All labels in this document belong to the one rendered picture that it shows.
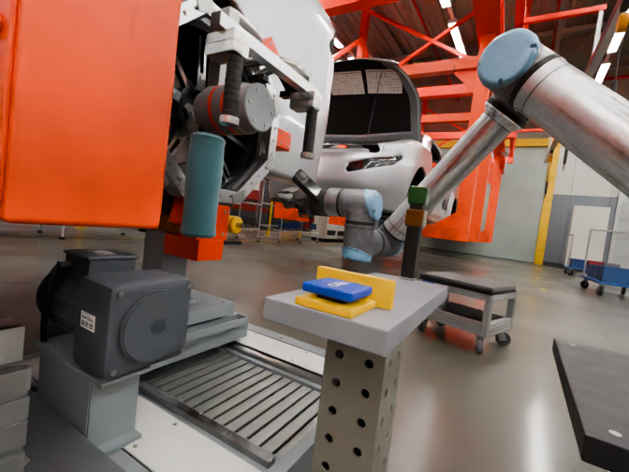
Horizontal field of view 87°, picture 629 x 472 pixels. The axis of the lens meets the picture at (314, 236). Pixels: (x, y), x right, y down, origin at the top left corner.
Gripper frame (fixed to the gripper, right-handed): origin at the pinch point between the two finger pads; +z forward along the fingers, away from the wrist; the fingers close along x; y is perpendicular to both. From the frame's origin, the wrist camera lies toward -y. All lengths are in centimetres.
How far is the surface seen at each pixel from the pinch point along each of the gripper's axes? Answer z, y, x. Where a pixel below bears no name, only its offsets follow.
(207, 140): -4.9, -31.4, -20.3
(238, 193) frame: 6.7, -6.9, -10.1
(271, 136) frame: 6.9, -13.2, 15.9
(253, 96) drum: -7.8, -33.9, -2.1
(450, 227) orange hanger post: -9, 234, 246
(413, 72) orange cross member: 62, 94, 384
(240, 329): 10, 36, -36
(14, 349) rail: -22, -33, -74
